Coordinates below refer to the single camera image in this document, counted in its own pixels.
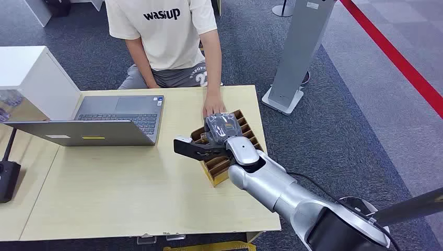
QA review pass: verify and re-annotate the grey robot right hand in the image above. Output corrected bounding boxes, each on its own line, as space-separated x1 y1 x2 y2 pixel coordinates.
204 112 243 146

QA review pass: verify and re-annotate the person's left hand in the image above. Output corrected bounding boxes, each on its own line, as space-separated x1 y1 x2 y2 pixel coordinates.
202 95 227 119

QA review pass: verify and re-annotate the wooden slotted card holder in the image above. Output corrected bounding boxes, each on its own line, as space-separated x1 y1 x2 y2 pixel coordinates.
189 109 265 188

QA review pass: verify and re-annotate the person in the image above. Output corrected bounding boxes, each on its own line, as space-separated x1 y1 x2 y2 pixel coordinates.
104 0 227 119

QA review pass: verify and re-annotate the grey kiosk pillar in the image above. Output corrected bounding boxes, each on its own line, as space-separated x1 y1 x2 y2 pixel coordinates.
261 0 337 117

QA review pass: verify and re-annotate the grey laptop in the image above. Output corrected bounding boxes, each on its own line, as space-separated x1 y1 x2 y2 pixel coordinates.
3 95 165 147

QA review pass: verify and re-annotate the round stanchion base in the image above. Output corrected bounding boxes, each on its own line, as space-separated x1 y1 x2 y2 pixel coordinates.
271 0 295 18

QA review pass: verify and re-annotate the black object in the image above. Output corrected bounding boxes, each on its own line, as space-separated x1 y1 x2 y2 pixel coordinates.
44 0 72 18

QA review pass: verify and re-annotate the white cabinet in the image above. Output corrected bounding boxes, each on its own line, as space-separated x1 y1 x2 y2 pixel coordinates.
0 45 82 122

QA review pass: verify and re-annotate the red floor tape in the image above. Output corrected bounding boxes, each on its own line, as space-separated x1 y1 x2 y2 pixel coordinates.
339 0 443 120

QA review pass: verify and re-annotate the white furniture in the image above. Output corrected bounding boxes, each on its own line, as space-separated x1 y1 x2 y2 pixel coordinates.
23 0 104 28

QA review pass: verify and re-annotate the dark grey tube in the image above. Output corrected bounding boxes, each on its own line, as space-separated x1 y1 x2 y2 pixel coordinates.
372 187 443 227

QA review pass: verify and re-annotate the black stand device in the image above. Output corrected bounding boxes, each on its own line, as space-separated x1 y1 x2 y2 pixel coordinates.
0 127 22 204

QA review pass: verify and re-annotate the black camera bracket plate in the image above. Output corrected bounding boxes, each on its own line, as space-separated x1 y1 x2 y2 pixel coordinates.
173 138 231 163

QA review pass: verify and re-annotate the yellow frame piece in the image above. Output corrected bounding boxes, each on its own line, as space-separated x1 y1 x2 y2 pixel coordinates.
163 241 258 251

